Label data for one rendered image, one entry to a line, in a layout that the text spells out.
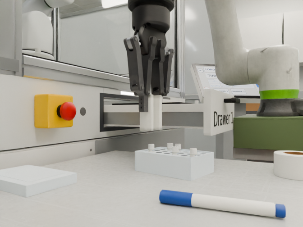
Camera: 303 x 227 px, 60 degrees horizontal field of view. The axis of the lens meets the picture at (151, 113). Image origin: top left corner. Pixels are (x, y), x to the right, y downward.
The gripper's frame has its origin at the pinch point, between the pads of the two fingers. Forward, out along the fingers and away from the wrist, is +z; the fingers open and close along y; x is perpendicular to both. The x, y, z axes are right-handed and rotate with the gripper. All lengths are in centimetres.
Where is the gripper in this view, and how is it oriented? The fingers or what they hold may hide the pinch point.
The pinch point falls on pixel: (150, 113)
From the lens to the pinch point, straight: 51.9
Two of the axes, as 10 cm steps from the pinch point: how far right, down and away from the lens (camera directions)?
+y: 6.3, 0.0, 7.8
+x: -7.8, 0.0, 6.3
